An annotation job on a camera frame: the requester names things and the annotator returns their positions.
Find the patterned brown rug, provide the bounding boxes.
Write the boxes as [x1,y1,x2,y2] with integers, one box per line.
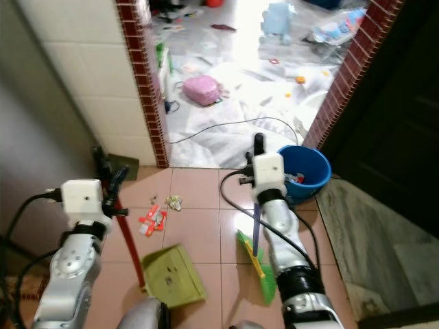
[0,273,43,329]

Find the white plastic basin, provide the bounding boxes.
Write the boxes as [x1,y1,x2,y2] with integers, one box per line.
[294,91,331,136]

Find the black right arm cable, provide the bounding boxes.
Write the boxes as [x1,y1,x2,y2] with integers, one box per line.
[219,167,320,272]

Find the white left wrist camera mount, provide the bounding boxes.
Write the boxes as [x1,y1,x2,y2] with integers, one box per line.
[61,178,111,227]

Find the crumpled paper scrap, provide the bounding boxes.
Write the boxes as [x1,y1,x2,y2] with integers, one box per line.
[164,195,185,211]

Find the black floor cable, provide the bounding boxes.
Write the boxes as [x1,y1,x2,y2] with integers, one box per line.
[167,116,300,147]

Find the green and white bottles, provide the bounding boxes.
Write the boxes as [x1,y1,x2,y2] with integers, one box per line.
[156,41,180,112]

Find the dark wooden door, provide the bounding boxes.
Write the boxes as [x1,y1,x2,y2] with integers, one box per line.
[319,0,439,186]

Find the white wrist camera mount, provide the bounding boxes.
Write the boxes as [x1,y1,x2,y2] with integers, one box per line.
[61,178,111,227]
[250,152,287,200]

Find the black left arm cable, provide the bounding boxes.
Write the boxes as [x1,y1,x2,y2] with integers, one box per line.
[5,191,67,329]

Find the pink bag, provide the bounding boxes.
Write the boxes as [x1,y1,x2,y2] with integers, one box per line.
[181,75,225,108]

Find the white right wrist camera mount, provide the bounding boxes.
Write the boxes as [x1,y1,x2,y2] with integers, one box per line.
[250,152,287,200]

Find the green broom with blue handle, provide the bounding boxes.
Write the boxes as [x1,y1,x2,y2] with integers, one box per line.
[236,200,277,306]

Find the light blue plastic stool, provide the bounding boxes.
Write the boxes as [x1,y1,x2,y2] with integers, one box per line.
[263,1,294,43]

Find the blue plastic bucket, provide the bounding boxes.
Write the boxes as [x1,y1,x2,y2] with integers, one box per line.
[277,144,333,206]

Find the blue and white plastic bag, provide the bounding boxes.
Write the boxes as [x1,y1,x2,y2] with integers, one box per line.
[308,8,369,47]

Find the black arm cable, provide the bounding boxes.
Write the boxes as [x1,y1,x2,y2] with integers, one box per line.
[5,191,67,329]
[219,167,320,272]

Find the red snack wrappers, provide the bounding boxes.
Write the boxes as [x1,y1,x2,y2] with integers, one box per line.
[137,204,169,238]

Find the yellow-green dustpan with red handle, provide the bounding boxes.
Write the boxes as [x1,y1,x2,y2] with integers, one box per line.
[108,180,208,306]

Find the grey left robot leg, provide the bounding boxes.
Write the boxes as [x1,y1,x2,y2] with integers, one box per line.
[115,300,171,329]

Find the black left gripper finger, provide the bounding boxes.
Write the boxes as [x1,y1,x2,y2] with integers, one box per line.
[94,145,112,181]
[111,167,130,205]

